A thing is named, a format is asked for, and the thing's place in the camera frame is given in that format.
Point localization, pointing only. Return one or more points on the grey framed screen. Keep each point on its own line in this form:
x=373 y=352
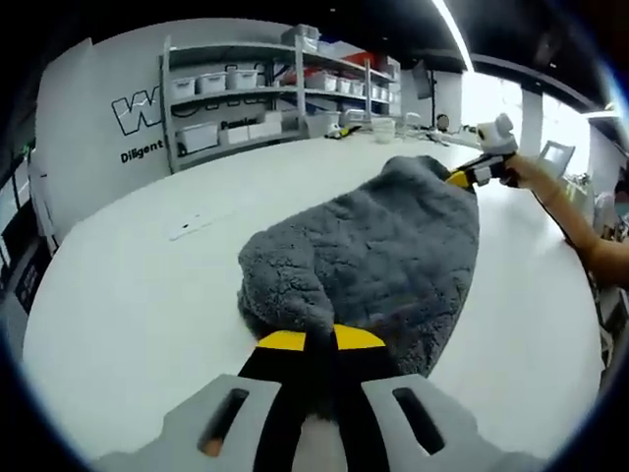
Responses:
x=555 y=153

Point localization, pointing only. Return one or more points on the small white strip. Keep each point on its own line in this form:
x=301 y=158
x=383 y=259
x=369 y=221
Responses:
x=189 y=226

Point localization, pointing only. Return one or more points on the ceiling light strip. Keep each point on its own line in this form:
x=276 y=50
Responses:
x=454 y=34

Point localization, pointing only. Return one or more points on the white lettered partition panel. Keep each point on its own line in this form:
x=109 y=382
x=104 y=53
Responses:
x=88 y=108

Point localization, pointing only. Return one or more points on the black panel on tripod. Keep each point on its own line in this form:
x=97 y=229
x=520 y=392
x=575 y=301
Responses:
x=420 y=78

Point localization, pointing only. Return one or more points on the rows of white storage bins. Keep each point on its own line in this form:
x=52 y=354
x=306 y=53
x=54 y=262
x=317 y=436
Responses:
x=241 y=78

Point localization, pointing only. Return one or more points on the person's left hand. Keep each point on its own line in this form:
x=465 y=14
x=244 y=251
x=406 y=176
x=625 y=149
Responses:
x=317 y=450

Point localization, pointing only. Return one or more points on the grey towel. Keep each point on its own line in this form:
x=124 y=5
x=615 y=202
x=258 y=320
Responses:
x=383 y=255

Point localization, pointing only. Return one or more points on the grey metal shelving unit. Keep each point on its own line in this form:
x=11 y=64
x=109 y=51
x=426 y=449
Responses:
x=299 y=83

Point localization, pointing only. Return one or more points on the black printed signboard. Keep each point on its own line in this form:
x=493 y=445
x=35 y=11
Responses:
x=27 y=282

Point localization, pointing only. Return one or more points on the small round dark disc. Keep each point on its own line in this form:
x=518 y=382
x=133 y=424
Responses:
x=443 y=122

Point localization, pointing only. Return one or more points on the small white yellow device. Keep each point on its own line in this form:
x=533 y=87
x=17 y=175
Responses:
x=338 y=132

